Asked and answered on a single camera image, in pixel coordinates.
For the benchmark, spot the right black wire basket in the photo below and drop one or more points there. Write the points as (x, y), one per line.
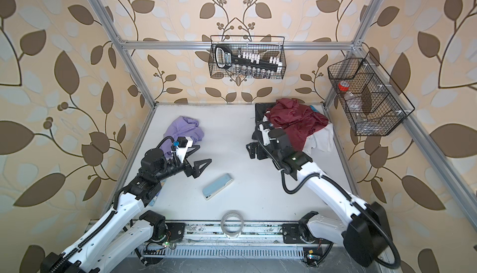
(388, 104)

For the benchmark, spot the black wire basket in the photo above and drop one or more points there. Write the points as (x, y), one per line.
(267, 39)
(388, 104)

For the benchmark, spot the clear bottle red cap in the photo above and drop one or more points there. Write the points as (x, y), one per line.
(355, 104)

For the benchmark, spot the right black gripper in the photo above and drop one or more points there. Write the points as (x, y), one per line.
(252, 150)

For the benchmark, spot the back black wire basket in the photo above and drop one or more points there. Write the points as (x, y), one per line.
(267, 39)

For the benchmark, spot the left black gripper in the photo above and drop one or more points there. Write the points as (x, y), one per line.
(196, 172)

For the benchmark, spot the black socket wrench set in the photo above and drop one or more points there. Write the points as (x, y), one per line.
(243, 59)

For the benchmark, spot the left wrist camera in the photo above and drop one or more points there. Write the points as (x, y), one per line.
(180, 147)

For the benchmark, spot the black cloth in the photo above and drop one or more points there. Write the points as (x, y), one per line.
(260, 111)

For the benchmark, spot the white cloth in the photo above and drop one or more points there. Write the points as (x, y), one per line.
(322, 140)

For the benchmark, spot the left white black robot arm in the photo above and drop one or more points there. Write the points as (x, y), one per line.
(128, 224)

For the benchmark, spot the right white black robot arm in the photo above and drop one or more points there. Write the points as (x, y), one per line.
(362, 228)

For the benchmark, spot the light blue sponge block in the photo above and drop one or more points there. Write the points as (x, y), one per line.
(216, 186)

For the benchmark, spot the lavender purple cloth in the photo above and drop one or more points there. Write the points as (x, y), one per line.
(182, 126)

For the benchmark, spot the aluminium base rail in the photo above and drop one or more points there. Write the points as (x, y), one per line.
(231, 239)

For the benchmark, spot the maroon cloth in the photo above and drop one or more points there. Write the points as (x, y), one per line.
(298, 120)

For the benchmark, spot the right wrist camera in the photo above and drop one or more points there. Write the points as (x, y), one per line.
(264, 129)

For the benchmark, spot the teal cloth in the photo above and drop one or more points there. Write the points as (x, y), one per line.
(314, 109)

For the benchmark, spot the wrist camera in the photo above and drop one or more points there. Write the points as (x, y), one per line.
(264, 129)
(180, 147)

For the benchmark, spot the clear tape roll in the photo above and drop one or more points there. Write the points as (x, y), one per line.
(232, 224)

